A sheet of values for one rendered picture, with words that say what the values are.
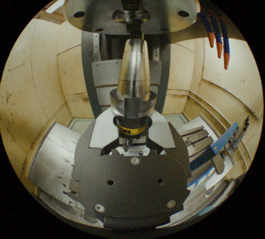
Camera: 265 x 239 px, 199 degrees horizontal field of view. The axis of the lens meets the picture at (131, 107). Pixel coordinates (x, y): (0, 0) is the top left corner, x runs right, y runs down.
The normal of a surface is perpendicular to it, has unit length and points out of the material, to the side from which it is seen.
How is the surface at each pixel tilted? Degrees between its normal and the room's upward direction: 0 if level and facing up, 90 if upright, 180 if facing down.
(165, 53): 90
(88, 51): 90
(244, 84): 90
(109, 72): 90
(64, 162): 24
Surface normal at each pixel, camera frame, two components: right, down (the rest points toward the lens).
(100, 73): 0.07, 0.54
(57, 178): 0.40, -0.79
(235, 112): -1.00, 0.04
